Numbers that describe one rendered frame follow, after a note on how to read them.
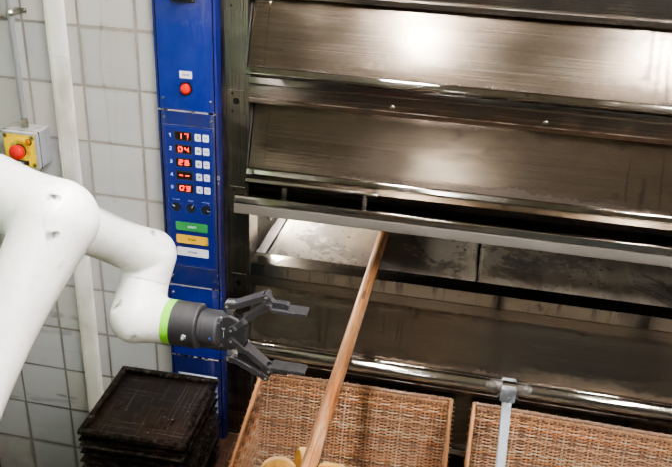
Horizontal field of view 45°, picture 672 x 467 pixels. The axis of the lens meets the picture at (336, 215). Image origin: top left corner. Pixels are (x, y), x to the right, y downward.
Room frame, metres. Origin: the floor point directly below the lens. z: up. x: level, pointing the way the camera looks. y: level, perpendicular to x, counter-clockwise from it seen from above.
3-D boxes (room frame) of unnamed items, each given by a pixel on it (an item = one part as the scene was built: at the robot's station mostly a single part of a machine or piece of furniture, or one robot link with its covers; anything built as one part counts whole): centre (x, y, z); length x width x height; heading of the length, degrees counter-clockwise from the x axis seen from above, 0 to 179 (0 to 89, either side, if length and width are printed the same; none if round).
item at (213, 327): (1.36, 0.21, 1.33); 0.09 x 0.07 x 0.08; 80
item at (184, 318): (1.38, 0.28, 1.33); 0.12 x 0.06 x 0.09; 170
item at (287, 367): (1.34, 0.08, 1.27); 0.07 x 0.03 x 0.01; 80
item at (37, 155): (2.00, 0.83, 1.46); 0.10 x 0.07 x 0.10; 80
